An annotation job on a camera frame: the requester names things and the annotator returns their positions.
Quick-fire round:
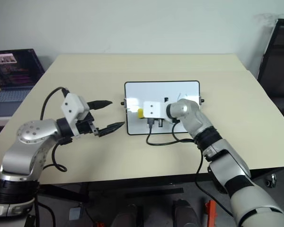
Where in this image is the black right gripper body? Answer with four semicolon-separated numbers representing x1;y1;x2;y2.
145;117;167;129

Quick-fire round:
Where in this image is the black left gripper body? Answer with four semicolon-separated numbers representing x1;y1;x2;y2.
73;111;99;138

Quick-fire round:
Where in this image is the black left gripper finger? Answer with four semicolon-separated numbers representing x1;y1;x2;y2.
87;100;113;111
98;121;126;138

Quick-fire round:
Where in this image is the black-framed small whiteboard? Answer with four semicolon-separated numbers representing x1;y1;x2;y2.
121;81;205;136

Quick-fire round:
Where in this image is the small grey box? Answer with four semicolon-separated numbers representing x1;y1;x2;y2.
69;206;83;220

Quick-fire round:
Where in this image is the open laptop computer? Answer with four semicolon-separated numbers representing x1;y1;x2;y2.
0;48;45;119

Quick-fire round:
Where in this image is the dark rounded shape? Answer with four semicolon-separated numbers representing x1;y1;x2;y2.
171;199;204;227

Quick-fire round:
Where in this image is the orange clamp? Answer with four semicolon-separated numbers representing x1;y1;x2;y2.
204;200;219;227

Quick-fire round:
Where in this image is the chair caster wheel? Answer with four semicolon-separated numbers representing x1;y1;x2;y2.
265;174;277;188

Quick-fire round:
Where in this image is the black chair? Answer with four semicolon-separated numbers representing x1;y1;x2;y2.
256;18;284;130

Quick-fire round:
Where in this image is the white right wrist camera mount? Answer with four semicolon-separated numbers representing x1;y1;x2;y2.
143;101;168;119

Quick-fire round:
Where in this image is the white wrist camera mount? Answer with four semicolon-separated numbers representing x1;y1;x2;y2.
61;93;90;124
143;101;168;119

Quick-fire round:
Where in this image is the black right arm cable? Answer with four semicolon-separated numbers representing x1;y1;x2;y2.
145;117;234;217

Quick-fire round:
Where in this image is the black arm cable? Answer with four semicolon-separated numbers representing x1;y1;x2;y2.
41;87;71;173
145;117;234;217

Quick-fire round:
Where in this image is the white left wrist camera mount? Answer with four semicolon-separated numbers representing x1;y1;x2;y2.
61;93;90;124

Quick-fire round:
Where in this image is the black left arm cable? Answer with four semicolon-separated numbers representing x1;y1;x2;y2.
41;87;71;173

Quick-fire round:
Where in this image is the black table frame bar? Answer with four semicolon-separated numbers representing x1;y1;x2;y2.
124;187;185;199

